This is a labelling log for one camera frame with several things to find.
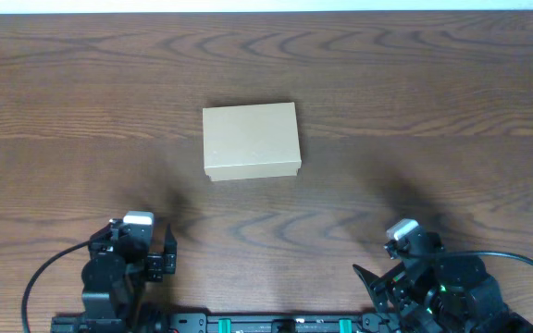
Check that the black mounting rail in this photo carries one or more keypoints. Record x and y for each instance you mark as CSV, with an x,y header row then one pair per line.
x,y
231,323

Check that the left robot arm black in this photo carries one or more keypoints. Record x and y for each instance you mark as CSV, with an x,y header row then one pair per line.
x,y
121,264

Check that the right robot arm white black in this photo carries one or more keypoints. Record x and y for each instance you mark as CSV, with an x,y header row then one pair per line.
x,y
471,300

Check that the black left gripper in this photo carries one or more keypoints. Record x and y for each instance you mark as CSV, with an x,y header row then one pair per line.
x,y
161,264

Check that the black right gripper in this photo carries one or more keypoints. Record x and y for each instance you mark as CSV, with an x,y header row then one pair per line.
x,y
404,284

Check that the cardboard box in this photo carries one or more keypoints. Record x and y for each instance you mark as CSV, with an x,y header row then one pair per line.
x,y
251,141

